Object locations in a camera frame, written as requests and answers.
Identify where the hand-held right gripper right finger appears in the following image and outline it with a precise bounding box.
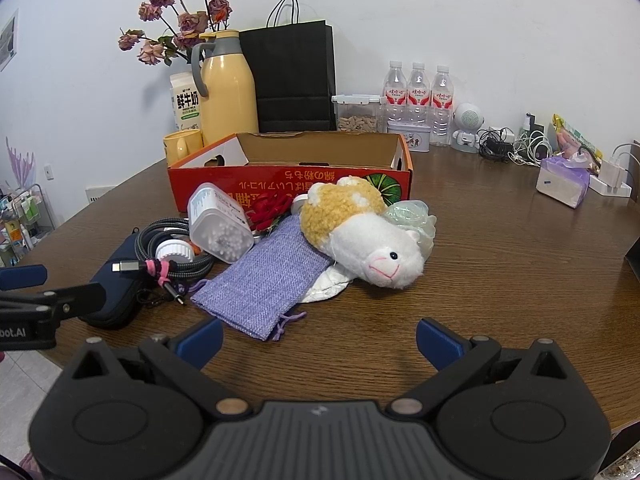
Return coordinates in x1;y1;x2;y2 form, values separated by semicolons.
387;317;577;418

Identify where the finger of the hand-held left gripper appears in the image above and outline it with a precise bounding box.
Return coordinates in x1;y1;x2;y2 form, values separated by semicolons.
0;264;49;291
0;283;107;319

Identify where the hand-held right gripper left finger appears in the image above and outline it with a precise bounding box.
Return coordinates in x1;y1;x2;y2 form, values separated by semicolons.
65;317;252;419

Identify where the dark blue cloth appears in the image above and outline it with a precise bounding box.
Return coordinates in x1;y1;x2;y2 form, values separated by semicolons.
77;230;151;331

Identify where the purple burlap pouch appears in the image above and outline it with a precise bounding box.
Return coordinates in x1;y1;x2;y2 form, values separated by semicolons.
190;216;333;343

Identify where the grey braided cable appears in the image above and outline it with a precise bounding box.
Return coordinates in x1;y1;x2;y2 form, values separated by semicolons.
112;217;216;306

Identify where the clear cotton swab bottle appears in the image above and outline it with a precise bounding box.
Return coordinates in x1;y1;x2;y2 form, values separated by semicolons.
188;182;255;264

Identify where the red artificial rose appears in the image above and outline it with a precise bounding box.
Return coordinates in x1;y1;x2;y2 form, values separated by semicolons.
246;195;293;236

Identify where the orange cardboard box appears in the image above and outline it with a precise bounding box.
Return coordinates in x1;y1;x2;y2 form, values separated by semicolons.
166;131;415;213

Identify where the white printed panel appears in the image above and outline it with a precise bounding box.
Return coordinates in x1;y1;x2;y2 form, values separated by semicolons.
85;185;119;204

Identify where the purple coral decoration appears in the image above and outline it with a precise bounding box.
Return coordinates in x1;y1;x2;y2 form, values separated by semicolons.
4;136;36;186

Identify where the white foil packet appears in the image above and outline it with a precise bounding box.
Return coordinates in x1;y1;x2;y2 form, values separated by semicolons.
300;264;353;305

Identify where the yellow white plush toy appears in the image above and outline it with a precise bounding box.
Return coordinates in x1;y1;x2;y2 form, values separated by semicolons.
299;176;426;289

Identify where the yellow mug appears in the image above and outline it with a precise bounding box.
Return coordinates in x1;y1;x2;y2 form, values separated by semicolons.
163;129;203;167

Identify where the purple tissue pack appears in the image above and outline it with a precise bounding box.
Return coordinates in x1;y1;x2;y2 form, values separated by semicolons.
536;156;593;209

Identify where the white tin box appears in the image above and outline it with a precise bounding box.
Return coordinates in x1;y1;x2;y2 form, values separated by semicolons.
387;119;432;153

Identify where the dark flat object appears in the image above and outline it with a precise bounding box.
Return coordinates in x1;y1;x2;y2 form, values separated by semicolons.
624;235;640;281

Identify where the white robot speaker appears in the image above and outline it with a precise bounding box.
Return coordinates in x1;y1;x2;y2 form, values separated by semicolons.
450;103;486;154

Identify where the white milk carton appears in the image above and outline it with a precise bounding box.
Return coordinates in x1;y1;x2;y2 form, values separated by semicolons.
169;72;203;132

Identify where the clear water bottle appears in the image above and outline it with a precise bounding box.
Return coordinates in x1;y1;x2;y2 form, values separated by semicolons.
430;65;455;147
383;60;407;122
407;62;432;126

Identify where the clear seed container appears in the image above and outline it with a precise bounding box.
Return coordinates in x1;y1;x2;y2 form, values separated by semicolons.
331;93;386;134

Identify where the white charger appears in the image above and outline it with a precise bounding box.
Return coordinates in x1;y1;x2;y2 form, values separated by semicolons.
589;157;633;198

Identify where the colourful snack packet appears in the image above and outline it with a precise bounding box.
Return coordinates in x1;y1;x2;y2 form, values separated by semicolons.
551;113;603;171

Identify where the yellow thermos jug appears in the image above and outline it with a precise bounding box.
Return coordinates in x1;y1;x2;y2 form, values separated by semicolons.
191;30;260;147

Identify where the black paper bag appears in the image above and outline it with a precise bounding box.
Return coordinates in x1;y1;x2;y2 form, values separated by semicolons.
239;0;337;134

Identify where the dried pink rose bouquet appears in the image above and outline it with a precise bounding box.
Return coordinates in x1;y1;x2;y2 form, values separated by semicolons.
118;0;233;67

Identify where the white wire rack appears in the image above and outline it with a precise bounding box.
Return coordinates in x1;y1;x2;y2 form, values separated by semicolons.
0;184;57;267

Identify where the black cable bundle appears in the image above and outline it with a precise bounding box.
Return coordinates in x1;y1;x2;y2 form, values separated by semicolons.
477;127;516;163

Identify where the white cable bundle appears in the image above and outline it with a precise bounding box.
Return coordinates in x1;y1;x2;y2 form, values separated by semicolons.
510;130;553;167

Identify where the wall picture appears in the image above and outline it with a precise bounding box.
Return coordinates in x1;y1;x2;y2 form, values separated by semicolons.
0;9;20;72

